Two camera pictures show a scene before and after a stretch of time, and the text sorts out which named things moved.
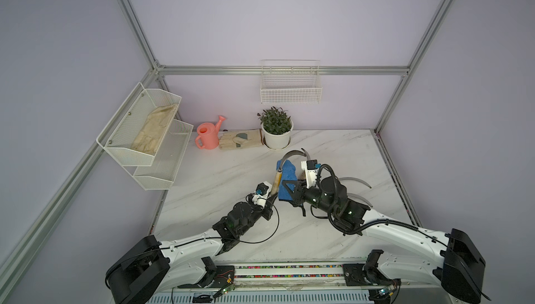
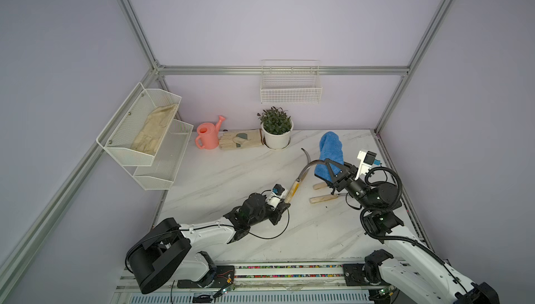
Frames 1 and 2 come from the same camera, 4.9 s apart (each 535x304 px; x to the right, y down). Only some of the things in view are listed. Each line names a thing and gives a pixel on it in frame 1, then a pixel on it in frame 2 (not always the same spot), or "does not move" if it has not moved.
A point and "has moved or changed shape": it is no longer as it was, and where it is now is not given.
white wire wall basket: x=290 y=81 does not move
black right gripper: x=300 y=190 to x=348 y=174
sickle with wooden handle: x=275 y=185 has moved or changed shape
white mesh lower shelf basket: x=160 y=175 does not move
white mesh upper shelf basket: x=134 y=134 does not move
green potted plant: x=275 y=120 does not move
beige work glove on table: x=239 y=139 does not move
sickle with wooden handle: x=308 y=157 does not move
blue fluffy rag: x=288 y=173 to x=330 y=147
